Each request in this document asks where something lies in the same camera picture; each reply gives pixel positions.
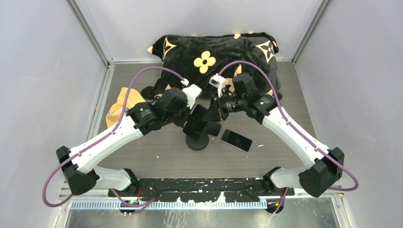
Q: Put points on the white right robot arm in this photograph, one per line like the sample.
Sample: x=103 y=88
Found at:
x=321 y=165

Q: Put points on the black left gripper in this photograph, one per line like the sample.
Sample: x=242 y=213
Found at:
x=190 y=118

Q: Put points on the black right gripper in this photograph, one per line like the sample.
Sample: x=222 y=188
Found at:
x=216 y=109

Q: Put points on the white-edged smartphone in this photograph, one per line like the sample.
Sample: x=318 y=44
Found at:
x=236 y=140

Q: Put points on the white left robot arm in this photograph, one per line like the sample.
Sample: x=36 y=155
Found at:
x=80 y=163

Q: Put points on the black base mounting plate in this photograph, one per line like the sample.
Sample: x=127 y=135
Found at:
x=201 y=189

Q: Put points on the small black smartphone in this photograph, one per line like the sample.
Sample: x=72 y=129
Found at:
x=213 y=128

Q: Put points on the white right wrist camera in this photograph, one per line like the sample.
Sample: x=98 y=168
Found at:
x=218 y=82

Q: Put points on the yellow cloth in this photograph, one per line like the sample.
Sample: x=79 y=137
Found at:
x=115 y=110

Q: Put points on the black flower-pattern pillow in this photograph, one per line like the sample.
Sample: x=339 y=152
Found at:
x=197 y=58

